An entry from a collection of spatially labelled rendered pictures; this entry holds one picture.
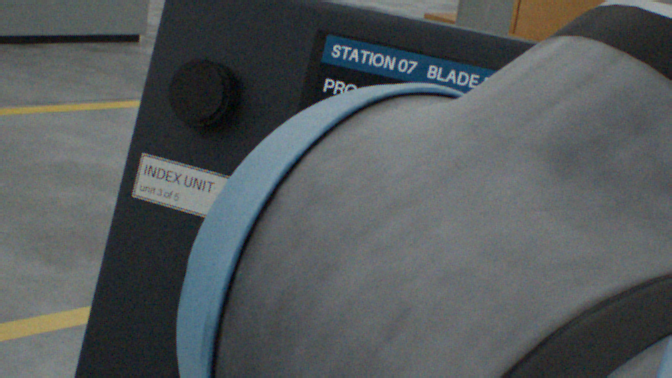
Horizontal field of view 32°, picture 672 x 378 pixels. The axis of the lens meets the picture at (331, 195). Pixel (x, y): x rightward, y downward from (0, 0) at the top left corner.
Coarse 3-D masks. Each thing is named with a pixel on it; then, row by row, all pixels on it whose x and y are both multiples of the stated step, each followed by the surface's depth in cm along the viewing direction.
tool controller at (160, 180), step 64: (192, 0) 49; (256, 0) 48; (320, 0) 47; (192, 64) 48; (256, 64) 48; (320, 64) 47; (384, 64) 46; (448, 64) 45; (192, 128) 49; (256, 128) 48; (128, 192) 50; (192, 192) 49; (128, 256) 50; (128, 320) 50
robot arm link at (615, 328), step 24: (648, 288) 18; (600, 312) 18; (624, 312) 18; (648, 312) 18; (552, 336) 18; (576, 336) 18; (600, 336) 18; (624, 336) 18; (648, 336) 17; (528, 360) 18; (552, 360) 18; (576, 360) 18; (600, 360) 17; (624, 360) 17; (648, 360) 17
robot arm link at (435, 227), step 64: (640, 0) 25; (512, 64) 26; (576, 64) 24; (640, 64) 24; (320, 128) 27; (384, 128) 26; (448, 128) 25; (512, 128) 24; (576, 128) 23; (640, 128) 23; (256, 192) 26; (320, 192) 25; (384, 192) 24; (448, 192) 23; (512, 192) 22; (576, 192) 22; (640, 192) 22; (192, 256) 28; (256, 256) 25; (320, 256) 23; (384, 256) 22; (448, 256) 21; (512, 256) 20; (576, 256) 20; (640, 256) 19; (192, 320) 27; (256, 320) 24; (320, 320) 22; (384, 320) 21; (448, 320) 20; (512, 320) 19
